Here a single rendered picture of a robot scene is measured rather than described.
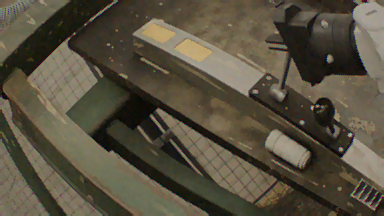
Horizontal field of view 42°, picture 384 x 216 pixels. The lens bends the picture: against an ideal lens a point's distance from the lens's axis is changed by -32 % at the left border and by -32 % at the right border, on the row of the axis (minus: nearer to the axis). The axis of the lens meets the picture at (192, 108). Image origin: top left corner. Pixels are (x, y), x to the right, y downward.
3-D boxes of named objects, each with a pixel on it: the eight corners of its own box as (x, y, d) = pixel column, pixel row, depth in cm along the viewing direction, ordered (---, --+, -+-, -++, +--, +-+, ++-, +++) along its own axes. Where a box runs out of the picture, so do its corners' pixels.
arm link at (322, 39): (256, 17, 79) (316, 18, 70) (290, -7, 84) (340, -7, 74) (299, 101, 84) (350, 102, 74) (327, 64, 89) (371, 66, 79)
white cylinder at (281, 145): (263, 152, 92) (301, 174, 88) (264, 138, 90) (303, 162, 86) (276, 138, 93) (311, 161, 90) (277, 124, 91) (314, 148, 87)
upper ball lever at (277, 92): (280, 110, 90) (301, 26, 85) (260, 97, 92) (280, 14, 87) (291, 105, 93) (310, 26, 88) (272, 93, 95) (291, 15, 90)
